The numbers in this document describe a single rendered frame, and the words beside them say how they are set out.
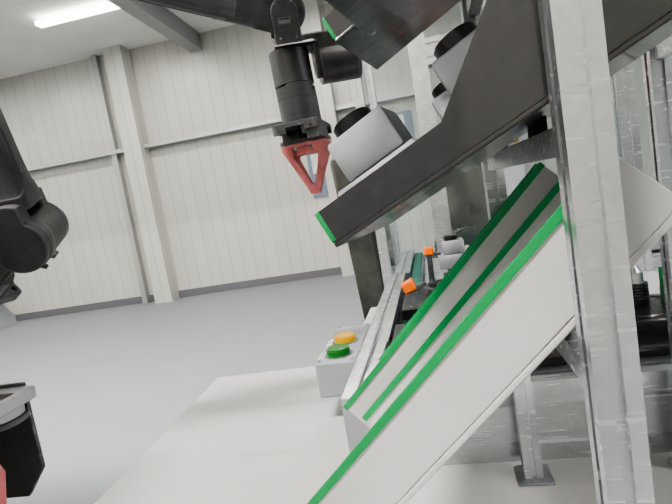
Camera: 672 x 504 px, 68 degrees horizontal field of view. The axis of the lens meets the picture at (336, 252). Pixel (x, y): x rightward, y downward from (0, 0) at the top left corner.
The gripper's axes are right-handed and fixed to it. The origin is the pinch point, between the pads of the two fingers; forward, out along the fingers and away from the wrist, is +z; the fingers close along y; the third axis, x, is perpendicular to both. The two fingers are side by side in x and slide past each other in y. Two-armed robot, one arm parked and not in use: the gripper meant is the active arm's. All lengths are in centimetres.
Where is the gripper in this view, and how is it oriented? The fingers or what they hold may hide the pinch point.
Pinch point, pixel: (315, 188)
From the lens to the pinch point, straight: 73.4
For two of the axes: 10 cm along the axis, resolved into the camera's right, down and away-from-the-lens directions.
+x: -9.6, 1.7, 2.1
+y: 1.9, -1.4, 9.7
